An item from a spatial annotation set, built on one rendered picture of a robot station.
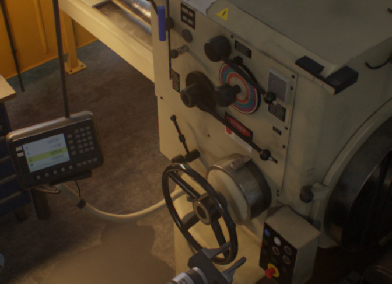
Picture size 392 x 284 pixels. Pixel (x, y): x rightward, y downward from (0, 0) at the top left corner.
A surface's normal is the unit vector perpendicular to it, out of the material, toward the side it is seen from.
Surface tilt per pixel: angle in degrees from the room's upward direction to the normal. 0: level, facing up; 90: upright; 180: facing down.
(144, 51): 0
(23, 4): 90
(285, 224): 0
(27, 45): 90
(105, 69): 0
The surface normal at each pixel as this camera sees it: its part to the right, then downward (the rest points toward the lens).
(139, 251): 0.00, -0.73
